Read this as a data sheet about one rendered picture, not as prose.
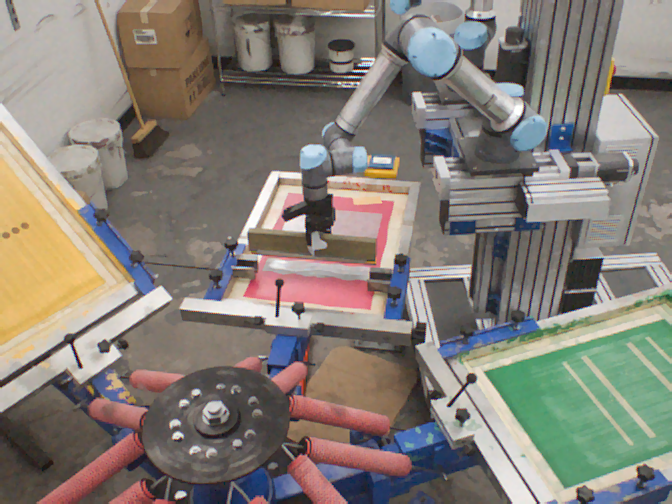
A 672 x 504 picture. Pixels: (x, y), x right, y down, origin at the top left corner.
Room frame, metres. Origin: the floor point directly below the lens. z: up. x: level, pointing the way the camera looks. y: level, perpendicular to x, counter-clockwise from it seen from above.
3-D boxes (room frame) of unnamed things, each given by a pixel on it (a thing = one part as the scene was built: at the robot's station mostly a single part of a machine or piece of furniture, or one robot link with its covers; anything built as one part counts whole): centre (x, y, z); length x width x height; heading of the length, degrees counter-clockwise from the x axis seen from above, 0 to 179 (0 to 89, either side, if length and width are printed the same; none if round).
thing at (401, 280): (1.69, -0.18, 0.98); 0.30 x 0.05 x 0.07; 168
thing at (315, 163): (1.79, 0.06, 1.39); 0.09 x 0.08 x 0.11; 102
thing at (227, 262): (1.81, 0.36, 0.98); 0.30 x 0.05 x 0.07; 168
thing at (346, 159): (1.83, -0.03, 1.39); 0.11 x 0.11 x 0.08; 12
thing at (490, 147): (2.06, -0.53, 1.31); 0.15 x 0.15 x 0.10
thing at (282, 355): (1.43, 0.16, 1.02); 0.17 x 0.06 x 0.05; 168
